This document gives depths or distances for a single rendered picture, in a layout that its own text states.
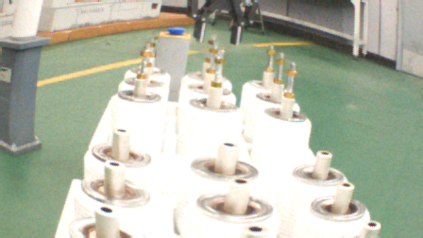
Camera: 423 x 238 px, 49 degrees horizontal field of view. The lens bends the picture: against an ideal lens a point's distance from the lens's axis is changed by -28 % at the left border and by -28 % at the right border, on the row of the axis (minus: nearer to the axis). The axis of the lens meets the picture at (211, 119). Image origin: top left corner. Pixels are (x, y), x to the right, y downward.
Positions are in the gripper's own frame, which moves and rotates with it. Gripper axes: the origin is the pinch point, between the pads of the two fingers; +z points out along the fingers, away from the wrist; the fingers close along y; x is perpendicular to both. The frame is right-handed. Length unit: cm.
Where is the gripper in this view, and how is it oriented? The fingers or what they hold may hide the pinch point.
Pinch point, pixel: (217, 36)
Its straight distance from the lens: 108.1
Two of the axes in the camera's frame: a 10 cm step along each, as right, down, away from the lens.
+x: 4.3, 2.7, -8.6
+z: -1.4, 9.6, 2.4
